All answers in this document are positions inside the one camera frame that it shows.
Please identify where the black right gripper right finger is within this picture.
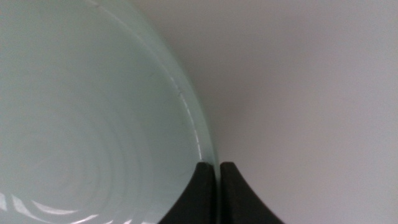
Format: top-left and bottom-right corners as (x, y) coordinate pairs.
(220, 161), (286, 224)

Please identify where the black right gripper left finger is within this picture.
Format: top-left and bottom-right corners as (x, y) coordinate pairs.
(157, 161), (217, 224)

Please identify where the pale green shallow bowl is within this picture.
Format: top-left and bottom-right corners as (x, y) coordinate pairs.
(0, 0), (222, 224)

